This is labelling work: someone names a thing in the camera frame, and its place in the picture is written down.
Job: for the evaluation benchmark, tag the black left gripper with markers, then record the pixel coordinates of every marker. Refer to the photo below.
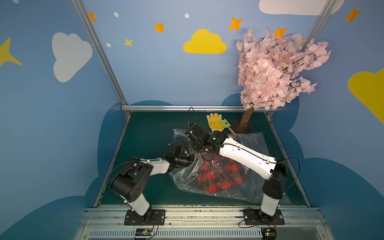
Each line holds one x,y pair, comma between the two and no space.
186,160

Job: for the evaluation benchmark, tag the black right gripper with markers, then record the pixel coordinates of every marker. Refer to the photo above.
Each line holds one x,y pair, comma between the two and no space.
192,147

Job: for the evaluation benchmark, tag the red black plaid shirt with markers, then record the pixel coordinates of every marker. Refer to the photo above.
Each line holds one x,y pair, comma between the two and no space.
221,174

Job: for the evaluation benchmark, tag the clear plastic vacuum bag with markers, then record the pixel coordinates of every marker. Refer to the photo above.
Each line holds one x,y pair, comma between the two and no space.
250,191

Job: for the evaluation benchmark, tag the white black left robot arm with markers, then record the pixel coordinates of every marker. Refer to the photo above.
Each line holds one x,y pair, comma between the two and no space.
131,179

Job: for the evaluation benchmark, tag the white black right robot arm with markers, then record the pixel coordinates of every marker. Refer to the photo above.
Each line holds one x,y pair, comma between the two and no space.
267,167

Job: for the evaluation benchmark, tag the yellow dotted work glove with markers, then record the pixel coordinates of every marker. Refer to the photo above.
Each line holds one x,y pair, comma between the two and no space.
214,122

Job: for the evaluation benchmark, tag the green toy garden rake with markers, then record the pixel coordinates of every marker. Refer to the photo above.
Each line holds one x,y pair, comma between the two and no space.
226,125

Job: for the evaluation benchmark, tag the left green circuit board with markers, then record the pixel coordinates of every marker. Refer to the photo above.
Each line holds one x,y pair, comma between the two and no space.
143,232

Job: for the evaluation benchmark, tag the green circuit board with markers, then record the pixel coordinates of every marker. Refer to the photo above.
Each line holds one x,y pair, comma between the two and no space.
143,232
268,234

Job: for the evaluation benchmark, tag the pink cherry blossom tree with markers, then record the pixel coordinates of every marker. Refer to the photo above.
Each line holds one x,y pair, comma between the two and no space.
270,68

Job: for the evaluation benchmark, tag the right green circuit board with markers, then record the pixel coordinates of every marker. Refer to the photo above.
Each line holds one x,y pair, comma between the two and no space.
268,234

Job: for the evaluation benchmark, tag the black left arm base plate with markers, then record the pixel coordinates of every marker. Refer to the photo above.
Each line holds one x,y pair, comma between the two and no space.
149,218

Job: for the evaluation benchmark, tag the aluminium back frame rail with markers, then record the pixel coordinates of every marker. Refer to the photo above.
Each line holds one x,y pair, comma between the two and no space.
157,108

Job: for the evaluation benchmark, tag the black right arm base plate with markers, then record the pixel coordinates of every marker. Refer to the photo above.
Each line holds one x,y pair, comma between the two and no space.
257,217

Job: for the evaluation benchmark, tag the aluminium front rail platform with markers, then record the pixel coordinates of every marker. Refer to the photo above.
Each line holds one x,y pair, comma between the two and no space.
191,222

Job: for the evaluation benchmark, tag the left aluminium corner post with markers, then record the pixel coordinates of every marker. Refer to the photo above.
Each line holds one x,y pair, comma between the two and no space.
90,29

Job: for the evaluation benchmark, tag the aluminium corner post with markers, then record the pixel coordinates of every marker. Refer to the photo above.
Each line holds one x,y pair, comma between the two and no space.
90,29
320,10

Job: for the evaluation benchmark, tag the right aluminium corner post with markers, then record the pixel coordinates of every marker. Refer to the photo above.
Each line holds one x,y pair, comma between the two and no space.
320,10

